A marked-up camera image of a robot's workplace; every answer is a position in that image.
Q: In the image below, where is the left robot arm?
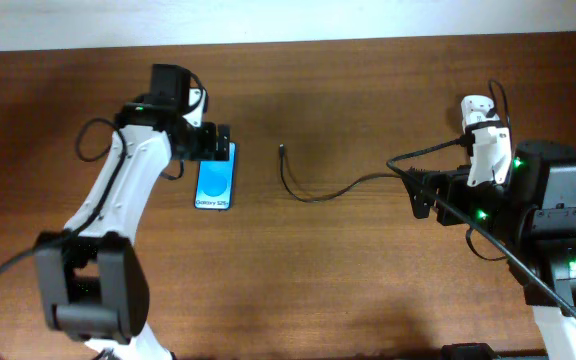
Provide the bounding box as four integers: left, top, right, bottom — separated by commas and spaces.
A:
32, 64, 230, 359

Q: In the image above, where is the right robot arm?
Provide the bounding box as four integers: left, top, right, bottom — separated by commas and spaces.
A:
387, 138, 576, 359

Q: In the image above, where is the white power strip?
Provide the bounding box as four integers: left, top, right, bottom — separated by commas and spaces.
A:
460, 95, 499, 132

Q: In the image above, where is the black charging cable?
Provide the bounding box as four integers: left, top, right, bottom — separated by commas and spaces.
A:
277, 78, 513, 204

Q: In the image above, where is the blue screen smartphone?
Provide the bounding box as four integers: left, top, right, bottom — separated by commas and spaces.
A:
194, 142, 237, 211

